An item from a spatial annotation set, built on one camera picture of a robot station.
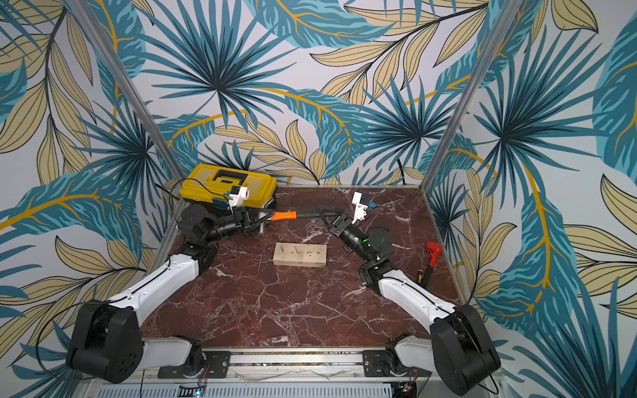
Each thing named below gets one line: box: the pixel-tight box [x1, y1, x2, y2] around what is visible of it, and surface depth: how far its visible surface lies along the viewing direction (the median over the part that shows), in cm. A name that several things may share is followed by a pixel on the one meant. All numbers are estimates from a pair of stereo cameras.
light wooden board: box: [272, 242, 328, 268], surface depth 95 cm
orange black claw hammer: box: [259, 210, 318, 234], surface depth 69 cm
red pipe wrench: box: [424, 241, 443, 280], surface depth 98 cm
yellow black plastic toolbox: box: [179, 163, 278, 206], surface depth 100 cm
